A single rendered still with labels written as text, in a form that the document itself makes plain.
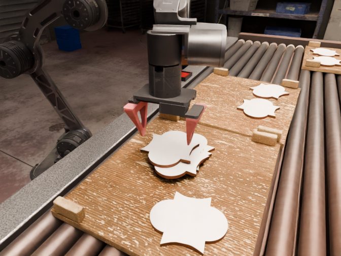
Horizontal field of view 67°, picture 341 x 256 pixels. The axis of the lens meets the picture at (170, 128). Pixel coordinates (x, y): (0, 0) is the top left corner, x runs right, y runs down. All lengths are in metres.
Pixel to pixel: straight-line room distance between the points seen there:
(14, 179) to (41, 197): 1.64
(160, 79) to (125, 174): 0.24
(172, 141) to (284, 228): 0.28
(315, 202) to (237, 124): 0.29
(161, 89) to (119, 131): 0.34
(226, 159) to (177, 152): 0.12
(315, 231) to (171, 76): 0.37
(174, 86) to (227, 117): 0.37
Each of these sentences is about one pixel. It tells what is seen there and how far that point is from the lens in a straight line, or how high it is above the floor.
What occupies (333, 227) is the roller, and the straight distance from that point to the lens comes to 0.59.
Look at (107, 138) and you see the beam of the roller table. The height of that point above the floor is 0.92.
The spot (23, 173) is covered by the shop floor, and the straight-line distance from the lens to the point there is 2.27.
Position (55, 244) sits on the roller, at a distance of 0.51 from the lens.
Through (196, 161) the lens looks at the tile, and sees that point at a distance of 0.56.
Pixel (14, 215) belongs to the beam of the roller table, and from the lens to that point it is 0.60.
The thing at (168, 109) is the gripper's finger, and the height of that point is 1.11.
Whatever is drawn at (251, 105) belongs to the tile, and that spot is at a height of 0.94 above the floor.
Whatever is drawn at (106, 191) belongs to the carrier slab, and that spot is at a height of 0.94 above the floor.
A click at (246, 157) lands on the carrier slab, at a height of 0.94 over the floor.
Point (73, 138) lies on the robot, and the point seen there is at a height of 0.41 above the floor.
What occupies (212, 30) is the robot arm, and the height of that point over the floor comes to 1.23.
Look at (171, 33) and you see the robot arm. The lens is 0.42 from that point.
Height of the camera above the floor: 1.31
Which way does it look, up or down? 32 degrees down
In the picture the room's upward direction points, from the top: straight up
